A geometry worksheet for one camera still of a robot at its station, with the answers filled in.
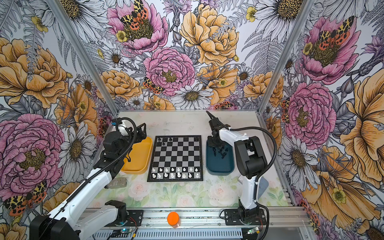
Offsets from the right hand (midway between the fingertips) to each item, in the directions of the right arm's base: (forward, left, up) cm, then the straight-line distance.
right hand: (214, 148), depth 98 cm
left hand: (-2, +40, +23) cm, 46 cm away
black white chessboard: (-7, +24, 0) cm, 25 cm away
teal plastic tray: (-8, -3, -2) cm, 9 cm away
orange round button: (-40, +22, +9) cm, 47 cm away
